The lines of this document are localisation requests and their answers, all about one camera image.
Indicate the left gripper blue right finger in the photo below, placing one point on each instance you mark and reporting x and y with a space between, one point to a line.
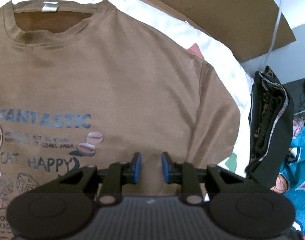
187 176

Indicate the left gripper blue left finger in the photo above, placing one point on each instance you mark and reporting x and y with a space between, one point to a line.
115 177

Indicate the brown printed t-shirt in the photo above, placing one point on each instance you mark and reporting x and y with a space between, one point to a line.
89 84

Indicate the black folded garment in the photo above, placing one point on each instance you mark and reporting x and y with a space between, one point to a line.
271 128

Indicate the teal cartoon print blanket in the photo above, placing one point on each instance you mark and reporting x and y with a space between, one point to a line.
291 178

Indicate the cream bear print bedsheet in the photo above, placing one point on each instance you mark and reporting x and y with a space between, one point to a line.
181 30

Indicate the brown cardboard sheet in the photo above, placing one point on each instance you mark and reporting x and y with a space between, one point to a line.
244 26

